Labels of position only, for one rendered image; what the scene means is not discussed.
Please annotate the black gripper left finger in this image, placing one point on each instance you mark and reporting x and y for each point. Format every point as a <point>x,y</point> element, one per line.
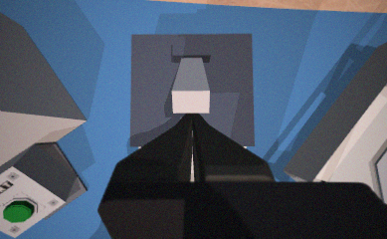
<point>162,158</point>

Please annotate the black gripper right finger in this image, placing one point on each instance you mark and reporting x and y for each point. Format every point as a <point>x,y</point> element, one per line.
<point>222,159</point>

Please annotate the blue bench mat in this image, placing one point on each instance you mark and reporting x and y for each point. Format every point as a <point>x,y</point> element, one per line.
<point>302,62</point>

